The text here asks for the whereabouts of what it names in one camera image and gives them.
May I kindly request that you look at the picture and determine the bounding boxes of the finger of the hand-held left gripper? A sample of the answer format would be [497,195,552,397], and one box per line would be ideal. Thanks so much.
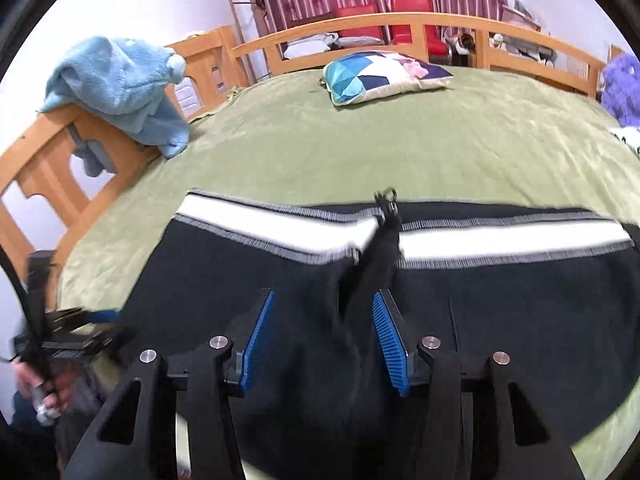
[95,326,137,357]
[82,308,122,324]

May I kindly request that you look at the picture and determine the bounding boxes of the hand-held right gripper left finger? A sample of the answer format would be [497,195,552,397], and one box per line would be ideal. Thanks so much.
[62,289,277,480]

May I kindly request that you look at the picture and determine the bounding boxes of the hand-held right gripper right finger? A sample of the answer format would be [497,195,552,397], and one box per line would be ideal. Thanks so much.
[372,289,586,480]

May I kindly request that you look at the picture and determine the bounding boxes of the black pants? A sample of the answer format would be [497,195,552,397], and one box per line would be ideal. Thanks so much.
[117,187,640,480]

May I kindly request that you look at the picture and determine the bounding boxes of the person's left hand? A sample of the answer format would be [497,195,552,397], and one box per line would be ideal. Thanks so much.
[16,360,77,427]

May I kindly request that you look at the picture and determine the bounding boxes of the person's grey clothing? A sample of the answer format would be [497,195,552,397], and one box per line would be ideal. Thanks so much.
[52,359,108,466]

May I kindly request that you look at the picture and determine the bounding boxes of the green fleece blanket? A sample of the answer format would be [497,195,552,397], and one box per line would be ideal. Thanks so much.
[56,66,640,480]

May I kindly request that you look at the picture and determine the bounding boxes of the light blue fleece robe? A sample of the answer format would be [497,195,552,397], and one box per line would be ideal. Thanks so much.
[37,35,191,179]

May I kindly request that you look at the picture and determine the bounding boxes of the geometric patterned pillow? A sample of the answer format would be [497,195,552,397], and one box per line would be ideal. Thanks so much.
[322,51,455,107]

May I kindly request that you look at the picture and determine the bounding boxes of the wooden stand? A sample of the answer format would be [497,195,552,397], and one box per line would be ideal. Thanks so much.
[228,0,271,82]

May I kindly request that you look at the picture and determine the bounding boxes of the white floral pillow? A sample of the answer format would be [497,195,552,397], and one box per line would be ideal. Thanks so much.
[607,127,640,157]

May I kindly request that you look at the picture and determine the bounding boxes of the red chair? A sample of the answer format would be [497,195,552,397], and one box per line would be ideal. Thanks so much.
[333,3,386,47]
[388,0,449,56]

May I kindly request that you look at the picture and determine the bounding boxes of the purple plush toy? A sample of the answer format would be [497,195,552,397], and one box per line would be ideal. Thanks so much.
[599,54,640,129]

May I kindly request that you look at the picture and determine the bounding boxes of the wooden bed frame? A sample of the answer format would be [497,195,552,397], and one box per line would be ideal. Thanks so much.
[0,12,632,281]

